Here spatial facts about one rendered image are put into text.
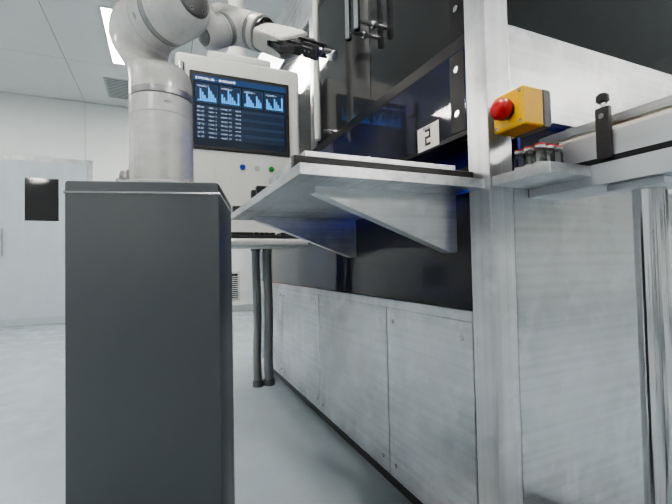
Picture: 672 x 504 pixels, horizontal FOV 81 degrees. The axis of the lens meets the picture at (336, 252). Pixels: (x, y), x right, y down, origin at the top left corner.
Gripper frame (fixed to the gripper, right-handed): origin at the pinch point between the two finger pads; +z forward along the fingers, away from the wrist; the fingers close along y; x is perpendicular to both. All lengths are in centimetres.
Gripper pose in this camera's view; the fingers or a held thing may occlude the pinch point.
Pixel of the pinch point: (314, 49)
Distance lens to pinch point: 101.2
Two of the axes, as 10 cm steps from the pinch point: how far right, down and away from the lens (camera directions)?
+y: -5.7, 5.0, -6.5
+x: 1.0, -7.5, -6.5
